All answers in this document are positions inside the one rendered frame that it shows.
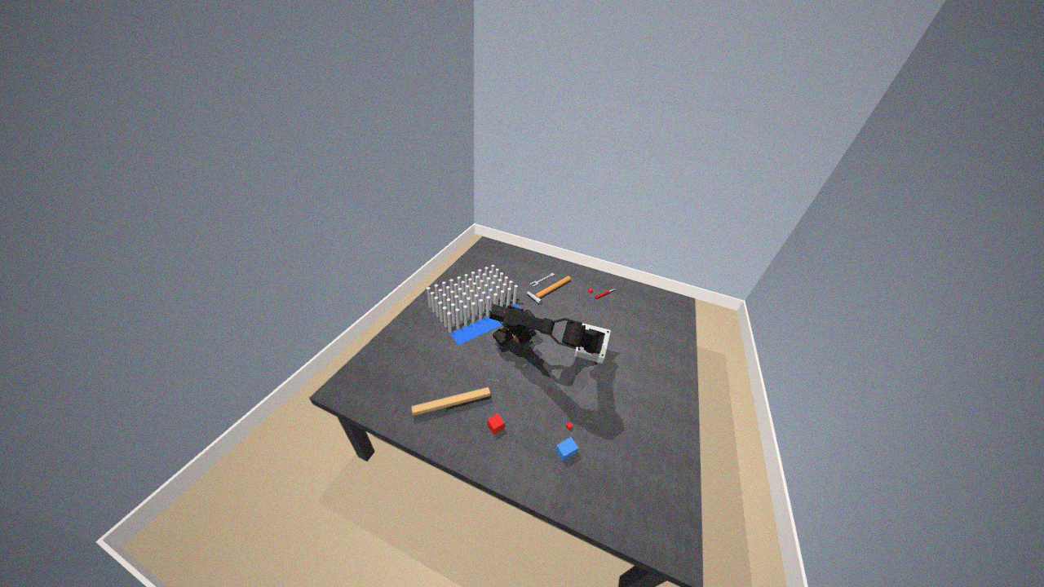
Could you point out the hammer with orange handle and grey head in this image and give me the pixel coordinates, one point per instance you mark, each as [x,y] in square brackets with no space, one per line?
[556,285]

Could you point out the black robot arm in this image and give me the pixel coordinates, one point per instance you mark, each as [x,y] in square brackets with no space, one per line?
[575,334]

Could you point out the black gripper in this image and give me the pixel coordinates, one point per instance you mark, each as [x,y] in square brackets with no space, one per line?
[503,336]

